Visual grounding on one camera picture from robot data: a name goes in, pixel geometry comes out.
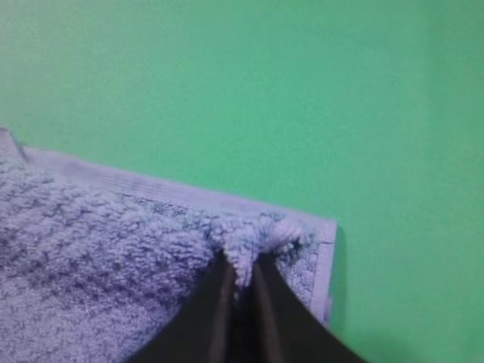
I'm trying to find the blue waffle-weave towel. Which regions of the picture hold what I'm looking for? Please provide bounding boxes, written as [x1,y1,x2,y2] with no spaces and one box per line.
[1,129,337,362]

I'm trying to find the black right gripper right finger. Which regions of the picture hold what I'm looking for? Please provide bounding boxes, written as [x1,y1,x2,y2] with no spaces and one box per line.
[252,253,364,363]

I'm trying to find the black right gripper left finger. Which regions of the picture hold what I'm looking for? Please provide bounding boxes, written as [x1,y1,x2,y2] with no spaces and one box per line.
[128,252,235,363]

